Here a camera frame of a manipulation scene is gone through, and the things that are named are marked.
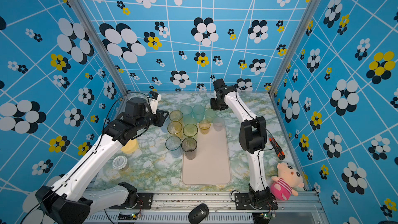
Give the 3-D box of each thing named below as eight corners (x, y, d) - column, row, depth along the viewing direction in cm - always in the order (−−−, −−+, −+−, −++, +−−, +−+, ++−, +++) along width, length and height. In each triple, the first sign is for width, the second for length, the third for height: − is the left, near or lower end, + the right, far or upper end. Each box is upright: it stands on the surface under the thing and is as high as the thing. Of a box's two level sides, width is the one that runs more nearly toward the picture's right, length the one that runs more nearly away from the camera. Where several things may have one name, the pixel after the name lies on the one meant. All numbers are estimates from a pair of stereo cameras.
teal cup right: (193, 124, 104) (192, 114, 96) (193, 114, 110) (192, 105, 101) (204, 124, 104) (204, 114, 96) (204, 114, 110) (204, 104, 101)
